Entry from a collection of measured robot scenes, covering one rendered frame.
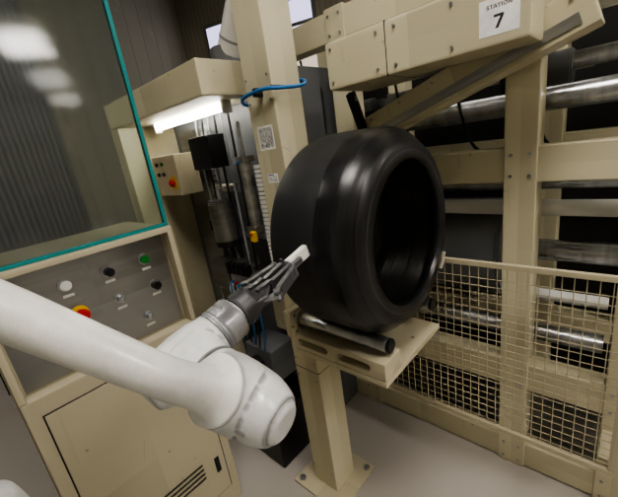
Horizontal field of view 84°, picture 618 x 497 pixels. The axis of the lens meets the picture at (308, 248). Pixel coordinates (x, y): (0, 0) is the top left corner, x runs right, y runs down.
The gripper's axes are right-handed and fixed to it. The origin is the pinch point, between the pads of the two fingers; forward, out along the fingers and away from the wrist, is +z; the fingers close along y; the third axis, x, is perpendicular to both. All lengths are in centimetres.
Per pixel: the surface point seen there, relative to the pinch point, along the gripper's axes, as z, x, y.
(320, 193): 11.7, -11.0, -2.7
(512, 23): 61, -30, -33
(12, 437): -96, 100, 213
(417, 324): 35, 53, -5
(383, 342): 9.1, 33.9, -10.3
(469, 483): 26, 134, -18
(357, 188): 15.5, -10.2, -10.6
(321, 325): 8.5, 34.4, 12.3
